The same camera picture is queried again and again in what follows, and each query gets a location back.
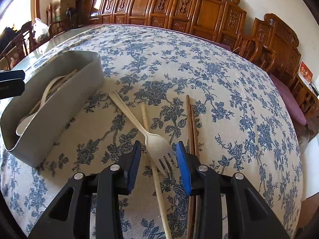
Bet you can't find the white plastic spoon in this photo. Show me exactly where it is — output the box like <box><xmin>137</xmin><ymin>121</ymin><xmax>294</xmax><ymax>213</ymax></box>
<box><xmin>16</xmin><ymin>77</ymin><xmax>66</xmax><ymax>137</ymax></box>

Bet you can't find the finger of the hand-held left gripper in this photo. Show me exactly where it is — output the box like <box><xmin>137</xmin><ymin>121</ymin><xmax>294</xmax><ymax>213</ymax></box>
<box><xmin>0</xmin><ymin>70</ymin><xmax>26</xmax><ymax>81</ymax></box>
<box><xmin>0</xmin><ymin>78</ymin><xmax>25</xmax><ymax>99</ymax></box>

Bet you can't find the long purple seat cushion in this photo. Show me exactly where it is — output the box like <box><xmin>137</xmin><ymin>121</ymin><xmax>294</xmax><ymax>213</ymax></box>
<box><xmin>214</xmin><ymin>41</ymin><xmax>233</xmax><ymax>53</ymax></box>

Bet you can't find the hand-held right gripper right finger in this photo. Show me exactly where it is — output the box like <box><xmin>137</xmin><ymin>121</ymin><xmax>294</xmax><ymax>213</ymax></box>
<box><xmin>174</xmin><ymin>141</ymin><xmax>291</xmax><ymax>239</ymax></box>

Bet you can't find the dark wooden dining chair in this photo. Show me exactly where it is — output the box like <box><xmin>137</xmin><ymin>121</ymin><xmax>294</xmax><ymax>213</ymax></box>
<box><xmin>0</xmin><ymin>30</ymin><xmax>34</xmax><ymax>71</ymax></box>

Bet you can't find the red card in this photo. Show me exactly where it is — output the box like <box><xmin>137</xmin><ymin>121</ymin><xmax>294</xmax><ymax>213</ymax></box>
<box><xmin>298</xmin><ymin>61</ymin><xmax>313</xmax><ymax>85</ymax></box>

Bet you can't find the large brown cardboard box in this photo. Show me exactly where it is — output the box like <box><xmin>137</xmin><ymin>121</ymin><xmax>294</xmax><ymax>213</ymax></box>
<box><xmin>60</xmin><ymin>0</ymin><xmax>81</xmax><ymax>16</ymax></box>

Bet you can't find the carved wooden sofa bench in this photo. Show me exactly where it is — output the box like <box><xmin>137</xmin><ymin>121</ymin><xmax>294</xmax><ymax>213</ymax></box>
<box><xmin>83</xmin><ymin>0</ymin><xmax>277</xmax><ymax>72</ymax></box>

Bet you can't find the carved wooden armchair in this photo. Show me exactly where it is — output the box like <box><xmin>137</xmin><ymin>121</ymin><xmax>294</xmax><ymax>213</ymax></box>
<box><xmin>252</xmin><ymin>14</ymin><xmax>319</xmax><ymax>120</ymax></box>

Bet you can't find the white plastic bag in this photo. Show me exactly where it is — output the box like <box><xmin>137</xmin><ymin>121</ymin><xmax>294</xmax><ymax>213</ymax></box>
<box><xmin>33</xmin><ymin>18</ymin><xmax>50</xmax><ymax>43</ymax></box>

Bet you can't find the cream plastic fork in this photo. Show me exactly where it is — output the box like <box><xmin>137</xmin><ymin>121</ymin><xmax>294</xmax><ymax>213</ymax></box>
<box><xmin>109</xmin><ymin>91</ymin><xmax>178</xmax><ymax>177</ymax></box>

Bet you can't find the square purple seat cushion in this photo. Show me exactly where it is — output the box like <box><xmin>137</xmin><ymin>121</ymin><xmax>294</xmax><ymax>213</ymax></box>
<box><xmin>270</xmin><ymin>73</ymin><xmax>307</xmax><ymax>126</ymax></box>

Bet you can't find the grey metal tray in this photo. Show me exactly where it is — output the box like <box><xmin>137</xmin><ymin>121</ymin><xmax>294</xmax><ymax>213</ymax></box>
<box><xmin>0</xmin><ymin>50</ymin><xmax>105</xmax><ymax>168</ymax></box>

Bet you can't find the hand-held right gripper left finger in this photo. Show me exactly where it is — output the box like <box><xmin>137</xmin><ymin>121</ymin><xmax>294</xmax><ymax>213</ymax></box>
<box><xmin>29</xmin><ymin>141</ymin><xmax>142</xmax><ymax>239</ymax></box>

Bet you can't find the cream chopstick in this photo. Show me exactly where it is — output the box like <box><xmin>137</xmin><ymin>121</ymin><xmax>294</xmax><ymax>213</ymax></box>
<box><xmin>56</xmin><ymin>69</ymin><xmax>78</xmax><ymax>87</ymax></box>
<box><xmin>141</xmin><ymin>104</ymin><xmax>173</xmax><ymax>239</ymax></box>

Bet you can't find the brown wooden chopstick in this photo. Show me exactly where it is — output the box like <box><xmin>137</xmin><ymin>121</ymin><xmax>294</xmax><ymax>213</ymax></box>
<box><xmin>190</xmin><ymin>104</ymin><xmax>201</xmax><ymax>239</ymax></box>
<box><xmin>186</xmin><ymin>95</ymin><xmax>196</xmax><ymax>239</ymax></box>

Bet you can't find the blue floral tablecloth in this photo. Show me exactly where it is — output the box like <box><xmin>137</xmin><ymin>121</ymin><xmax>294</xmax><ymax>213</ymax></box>
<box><xmin>0</xmin><ymin>24</ymin><xmax>303</xmax><ymax>239</ymax></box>

